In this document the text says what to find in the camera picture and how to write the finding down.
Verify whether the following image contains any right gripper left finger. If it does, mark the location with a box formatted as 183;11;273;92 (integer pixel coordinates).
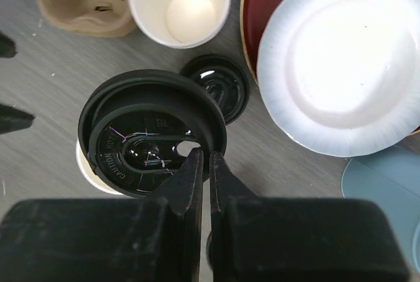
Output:
1;148;203;281

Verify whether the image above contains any blue straw cup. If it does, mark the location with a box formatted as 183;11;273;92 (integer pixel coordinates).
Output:
341;146;419;271

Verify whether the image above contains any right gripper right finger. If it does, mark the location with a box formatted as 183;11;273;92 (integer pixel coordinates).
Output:
208;152;410;281

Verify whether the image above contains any white paper plate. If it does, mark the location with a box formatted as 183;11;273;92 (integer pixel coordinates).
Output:
257;0;419;157

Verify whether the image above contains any stack of black lids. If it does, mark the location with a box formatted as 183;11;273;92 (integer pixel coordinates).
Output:
180;54;250;125

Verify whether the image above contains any stack of paper cups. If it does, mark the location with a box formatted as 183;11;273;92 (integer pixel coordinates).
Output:
128;0;231;49

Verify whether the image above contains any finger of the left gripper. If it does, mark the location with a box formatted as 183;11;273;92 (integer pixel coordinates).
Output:
0;104;35;134
0;31;17;58

